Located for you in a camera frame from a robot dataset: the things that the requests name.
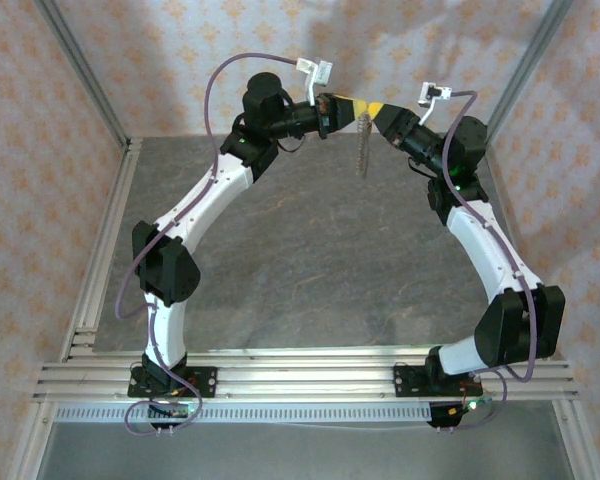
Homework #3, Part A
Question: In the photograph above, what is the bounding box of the metal keyring with ring chain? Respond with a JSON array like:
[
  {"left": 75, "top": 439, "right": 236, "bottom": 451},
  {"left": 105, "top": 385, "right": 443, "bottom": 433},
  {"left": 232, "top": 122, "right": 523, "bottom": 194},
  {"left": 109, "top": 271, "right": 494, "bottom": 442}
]
[{"left": 354, "top": 110, "right": 374, "bottom": 180}]

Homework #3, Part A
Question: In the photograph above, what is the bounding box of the dark slate-pattern table mat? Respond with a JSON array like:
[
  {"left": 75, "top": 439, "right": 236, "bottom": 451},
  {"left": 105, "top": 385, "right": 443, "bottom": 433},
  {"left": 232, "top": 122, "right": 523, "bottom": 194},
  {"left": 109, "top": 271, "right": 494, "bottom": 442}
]
[{"left": 93, "top": 132, "right": 547, "bottom": 351}]

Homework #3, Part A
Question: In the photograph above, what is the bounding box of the small circuit board with LED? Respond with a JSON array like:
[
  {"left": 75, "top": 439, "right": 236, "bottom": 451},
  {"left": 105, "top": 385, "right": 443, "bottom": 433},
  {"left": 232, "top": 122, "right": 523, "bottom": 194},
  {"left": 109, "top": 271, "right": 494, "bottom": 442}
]
[
  {"left": 149, "top": 402, "right": 194, "bottom": 419},
  {"left": 459, "top": 394, "right": 496, "bottom": 412}
]

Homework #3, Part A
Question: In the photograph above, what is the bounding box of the grey metal panel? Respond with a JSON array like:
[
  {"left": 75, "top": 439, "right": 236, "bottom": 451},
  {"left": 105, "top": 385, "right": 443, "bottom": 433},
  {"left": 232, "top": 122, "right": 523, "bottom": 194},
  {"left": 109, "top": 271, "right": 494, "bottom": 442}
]
[{"left": 34, "top": 422, "right": 576, "bottom": 480}]

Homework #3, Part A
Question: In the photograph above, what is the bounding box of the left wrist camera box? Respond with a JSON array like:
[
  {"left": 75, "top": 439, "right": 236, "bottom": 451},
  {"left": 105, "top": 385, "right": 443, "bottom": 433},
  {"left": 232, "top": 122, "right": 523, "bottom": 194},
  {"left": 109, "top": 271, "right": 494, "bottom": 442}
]
[{"left": 296, "top": 58, "right": 335, "bottom": 101}]

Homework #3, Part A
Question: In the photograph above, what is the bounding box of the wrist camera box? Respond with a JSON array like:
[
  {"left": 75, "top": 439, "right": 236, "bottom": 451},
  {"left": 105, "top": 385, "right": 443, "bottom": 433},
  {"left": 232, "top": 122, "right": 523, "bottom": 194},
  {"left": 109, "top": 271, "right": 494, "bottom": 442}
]
[
  {"left": 417, "top": 83, "right": 454, "bottom": 125},
  {"left": 296, "top": 58, "right": 335, "bottom": 101}
]

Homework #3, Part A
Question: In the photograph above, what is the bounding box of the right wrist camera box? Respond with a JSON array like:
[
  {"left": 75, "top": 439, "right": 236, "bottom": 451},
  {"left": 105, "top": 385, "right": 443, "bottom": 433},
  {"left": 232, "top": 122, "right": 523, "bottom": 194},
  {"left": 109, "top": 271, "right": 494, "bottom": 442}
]
[{"left": 417, "top": 83, "right": 454, "bottom": 125}]

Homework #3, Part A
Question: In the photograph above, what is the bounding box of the aluminium side rail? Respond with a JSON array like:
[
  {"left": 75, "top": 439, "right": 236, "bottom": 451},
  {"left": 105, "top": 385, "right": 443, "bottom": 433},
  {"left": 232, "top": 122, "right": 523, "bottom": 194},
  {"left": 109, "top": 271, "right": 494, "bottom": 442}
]
[
  {"left": 479, "top": 133, "right": 551, "bottom": 361},
  {"left": 59, "top": 138, "right": 145, "bottom": 362}
]

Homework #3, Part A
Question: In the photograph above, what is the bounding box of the aluminium frame post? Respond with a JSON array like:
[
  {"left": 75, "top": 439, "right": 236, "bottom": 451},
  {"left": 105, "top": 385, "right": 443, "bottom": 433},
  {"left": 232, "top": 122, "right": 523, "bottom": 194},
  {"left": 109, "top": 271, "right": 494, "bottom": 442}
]
[
  {"left": 33, "top": 0, "right": 132, "bottom": 147},
  {"left": 479, "top": 0, "right": 576, "bottom": 146}
]

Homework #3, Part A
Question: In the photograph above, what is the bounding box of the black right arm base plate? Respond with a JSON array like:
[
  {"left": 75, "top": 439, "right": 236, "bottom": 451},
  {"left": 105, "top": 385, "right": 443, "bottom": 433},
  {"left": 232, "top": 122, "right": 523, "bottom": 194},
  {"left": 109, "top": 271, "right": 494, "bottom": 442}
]
[{"left": 393, "top": 363, "right": 484, "bottom": 400}]

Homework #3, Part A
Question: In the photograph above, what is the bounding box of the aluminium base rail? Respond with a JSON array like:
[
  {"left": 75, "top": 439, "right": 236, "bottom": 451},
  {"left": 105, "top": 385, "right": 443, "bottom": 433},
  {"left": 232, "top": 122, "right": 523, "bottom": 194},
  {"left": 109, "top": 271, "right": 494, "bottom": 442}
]
[{"left": 32, "top": 349, "right": 581, "bottom": 402}]

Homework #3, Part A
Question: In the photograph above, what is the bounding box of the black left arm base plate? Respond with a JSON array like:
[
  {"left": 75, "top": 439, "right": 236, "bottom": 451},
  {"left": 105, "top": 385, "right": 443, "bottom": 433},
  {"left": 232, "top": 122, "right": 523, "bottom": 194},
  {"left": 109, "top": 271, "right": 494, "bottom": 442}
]
[{"left": 127, "top": 366, "right": 218, "bottom": 400}]

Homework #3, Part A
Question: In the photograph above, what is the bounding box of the slotted grey cable duct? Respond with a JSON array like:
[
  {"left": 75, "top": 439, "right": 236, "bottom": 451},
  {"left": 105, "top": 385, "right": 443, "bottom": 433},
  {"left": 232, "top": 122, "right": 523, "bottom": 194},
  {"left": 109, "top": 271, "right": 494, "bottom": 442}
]
[{"left": 54, "top": 402, "right": 434, "bottom": 425}]

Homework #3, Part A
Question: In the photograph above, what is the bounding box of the aluminium lower frame bar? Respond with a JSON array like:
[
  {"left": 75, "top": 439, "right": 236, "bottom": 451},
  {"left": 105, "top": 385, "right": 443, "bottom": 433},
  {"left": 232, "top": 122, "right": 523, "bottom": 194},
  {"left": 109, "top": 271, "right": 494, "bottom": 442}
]
[
  {"left": 7, "top": 399, "right": 56, "bottom": 480},
  {"left": 552, "top": 399, "right": 600, "bottom": 480}
]

